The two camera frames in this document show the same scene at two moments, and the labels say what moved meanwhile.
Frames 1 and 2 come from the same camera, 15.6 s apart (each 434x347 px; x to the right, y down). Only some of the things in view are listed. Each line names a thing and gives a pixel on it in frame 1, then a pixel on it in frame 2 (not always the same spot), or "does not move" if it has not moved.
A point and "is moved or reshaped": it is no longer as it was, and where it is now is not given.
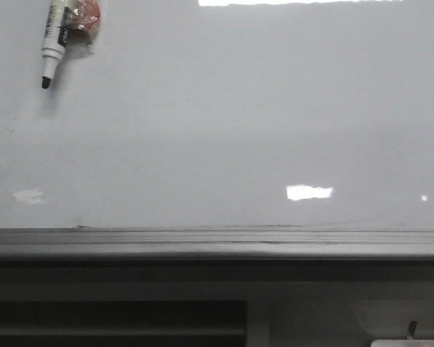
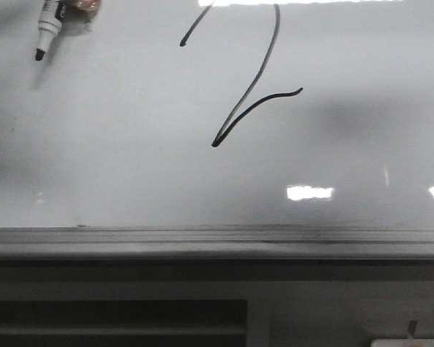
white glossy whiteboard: [314, 114] does not move
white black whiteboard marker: [54, 42] is moved or reshaped
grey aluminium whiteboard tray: [216, 243] does not move
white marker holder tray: [409, 343] does not move
